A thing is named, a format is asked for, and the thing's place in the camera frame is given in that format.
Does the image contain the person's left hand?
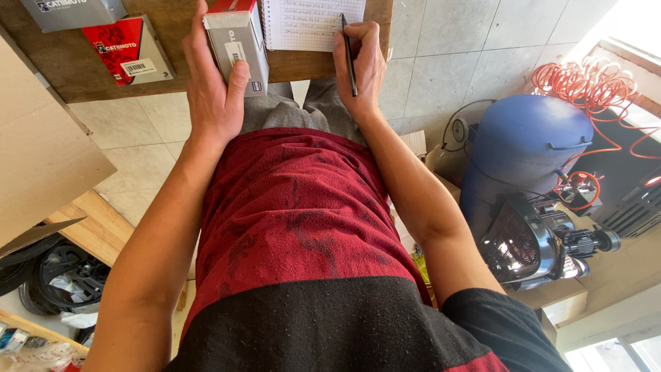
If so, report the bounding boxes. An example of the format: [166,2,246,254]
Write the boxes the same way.
[182,0,252,148]

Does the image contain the person's right hand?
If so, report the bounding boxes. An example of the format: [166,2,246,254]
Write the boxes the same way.
[333,21,387,123]

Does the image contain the black pen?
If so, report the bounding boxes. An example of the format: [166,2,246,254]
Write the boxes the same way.
[339,13,359,98]

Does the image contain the grey and red carton box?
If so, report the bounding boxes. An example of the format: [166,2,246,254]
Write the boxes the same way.
[202,0,270,98]

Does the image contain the spiral squared paper notebook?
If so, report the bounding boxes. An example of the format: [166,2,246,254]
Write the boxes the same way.
[261,0,367,53]

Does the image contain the grey trousers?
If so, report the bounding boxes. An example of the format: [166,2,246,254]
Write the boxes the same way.
[240,79,368,146]

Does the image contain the flat red and grey box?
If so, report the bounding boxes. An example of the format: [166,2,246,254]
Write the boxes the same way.
[81,14,177,87]

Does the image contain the red and black shirt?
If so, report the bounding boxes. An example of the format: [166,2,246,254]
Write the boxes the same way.
[164,127,574,372]

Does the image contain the grey box with dark label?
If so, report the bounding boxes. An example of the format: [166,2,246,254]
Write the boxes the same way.
[20,0,128,34]

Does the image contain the wooden shelf board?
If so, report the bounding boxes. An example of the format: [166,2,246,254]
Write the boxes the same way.
[43,189,136,268]

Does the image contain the blue air compressor tank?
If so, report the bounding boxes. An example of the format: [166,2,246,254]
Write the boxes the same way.
[459,93,596,245]

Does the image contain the large brown cardboard sheet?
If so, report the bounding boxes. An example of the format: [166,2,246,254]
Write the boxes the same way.
[0,26,118,250]

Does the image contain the black compressor motor with guard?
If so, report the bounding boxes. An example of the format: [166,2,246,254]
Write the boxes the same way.
[477,193,622,291]

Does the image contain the compressor pressure regulator fitting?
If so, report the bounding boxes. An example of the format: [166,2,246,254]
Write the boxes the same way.
[554,169,603,211]

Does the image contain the black grilled appliance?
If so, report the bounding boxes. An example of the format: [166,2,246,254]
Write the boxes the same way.
[589,164,661,239]

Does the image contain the heap of plastic bagged parts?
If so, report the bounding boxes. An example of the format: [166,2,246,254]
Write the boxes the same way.
[0,310,90,372]

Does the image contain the black power cable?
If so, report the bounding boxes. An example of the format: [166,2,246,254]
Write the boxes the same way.
[440,99,497,154]

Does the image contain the orange coiled air hose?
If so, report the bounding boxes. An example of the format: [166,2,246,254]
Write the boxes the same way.
[530,56,661,161]

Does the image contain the window frame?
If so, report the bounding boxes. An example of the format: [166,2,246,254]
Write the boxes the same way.
[564,332,661,372]

